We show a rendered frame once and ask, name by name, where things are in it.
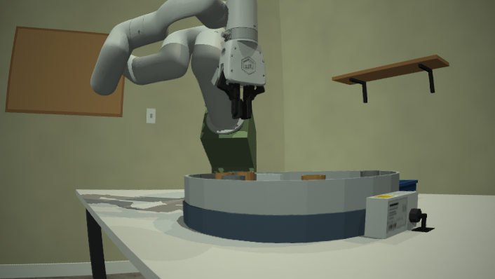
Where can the blue plastic crate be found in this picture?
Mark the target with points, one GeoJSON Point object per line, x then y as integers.
{"type": "Point", "coordinates": [407, 185]}

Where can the bronze bushing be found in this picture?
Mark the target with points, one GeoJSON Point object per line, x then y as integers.
{"type": "Point", "coordinates": [315, 177]}
{"type": "Point", "coordinates": [219, 175]}
{"type": "Point", "coordinates": [248, 175]}

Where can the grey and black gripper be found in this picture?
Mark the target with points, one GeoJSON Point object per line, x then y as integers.
{"type": "Point", "coordinates": [241, 63]}

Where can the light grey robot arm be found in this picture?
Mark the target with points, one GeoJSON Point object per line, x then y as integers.
{"type": "Point", "coordinates": [172, 62]}

